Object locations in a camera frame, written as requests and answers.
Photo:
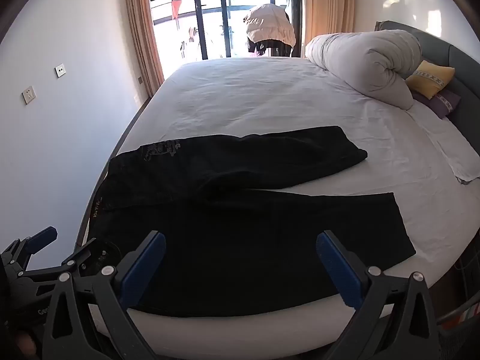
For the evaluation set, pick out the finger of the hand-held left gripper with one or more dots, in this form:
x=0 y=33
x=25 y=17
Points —
x=43 y=237
x=80 y=257

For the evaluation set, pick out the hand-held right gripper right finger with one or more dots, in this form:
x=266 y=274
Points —
x=337 y=270

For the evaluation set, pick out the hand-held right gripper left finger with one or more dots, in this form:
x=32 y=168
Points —
x=144 y=266

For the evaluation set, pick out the black pants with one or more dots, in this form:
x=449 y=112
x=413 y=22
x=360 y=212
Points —
x=243 y=240

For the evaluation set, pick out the person's left hand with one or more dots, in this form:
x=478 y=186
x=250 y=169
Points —
x=27 y=348

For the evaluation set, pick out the dark mesh basket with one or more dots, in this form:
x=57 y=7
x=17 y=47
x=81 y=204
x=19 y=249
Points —
x=463 y=339

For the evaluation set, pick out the bed with white sheet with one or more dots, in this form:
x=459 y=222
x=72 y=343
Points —
x=262 y=97

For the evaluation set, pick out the purple patterned pillow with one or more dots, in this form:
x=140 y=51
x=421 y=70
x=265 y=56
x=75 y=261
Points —
x=444 y=103

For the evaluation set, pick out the rolled white duvet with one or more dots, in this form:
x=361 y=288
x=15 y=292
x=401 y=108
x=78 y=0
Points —
x=356 y=60

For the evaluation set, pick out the yellow patterned pillow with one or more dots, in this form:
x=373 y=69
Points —
x=431 y=78

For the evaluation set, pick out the beige curtain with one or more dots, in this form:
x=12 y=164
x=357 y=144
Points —
x=140 y=26
x=330 y=3

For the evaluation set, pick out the dark hanging garment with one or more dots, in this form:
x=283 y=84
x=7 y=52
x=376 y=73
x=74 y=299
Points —
x=262 y=49

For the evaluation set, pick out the grey padded headboard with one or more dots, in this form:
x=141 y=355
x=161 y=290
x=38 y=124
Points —
x=465 y=67

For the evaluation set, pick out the white puffer jacket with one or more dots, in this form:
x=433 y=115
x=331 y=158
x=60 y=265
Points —
x=270 y=26

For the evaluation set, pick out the red hanging garment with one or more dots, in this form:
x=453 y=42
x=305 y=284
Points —
x=176 y=9

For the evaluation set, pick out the white wall socket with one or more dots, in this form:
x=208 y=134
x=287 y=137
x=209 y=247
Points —
x=29 y=95

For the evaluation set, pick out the black sliding door frame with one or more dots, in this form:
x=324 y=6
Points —
x=197 y=7

